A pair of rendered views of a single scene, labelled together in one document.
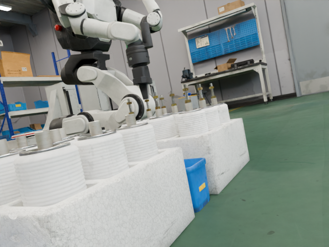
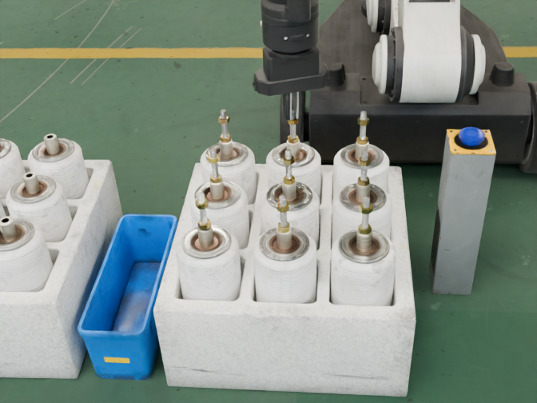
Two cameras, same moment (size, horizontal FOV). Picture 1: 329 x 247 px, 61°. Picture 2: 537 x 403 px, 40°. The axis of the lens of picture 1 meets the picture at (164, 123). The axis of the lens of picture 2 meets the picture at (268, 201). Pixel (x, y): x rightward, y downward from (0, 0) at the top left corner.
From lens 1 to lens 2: 1.30 m
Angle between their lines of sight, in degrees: 69
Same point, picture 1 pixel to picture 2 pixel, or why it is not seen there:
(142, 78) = (260, 84)
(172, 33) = not seen: outside the picture
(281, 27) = not seen: outside the picture
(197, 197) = (96, 365)
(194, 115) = (180, 261)
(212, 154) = (165, 338)
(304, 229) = not seen: outside the picture
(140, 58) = (269, 37)
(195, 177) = (93, 345)
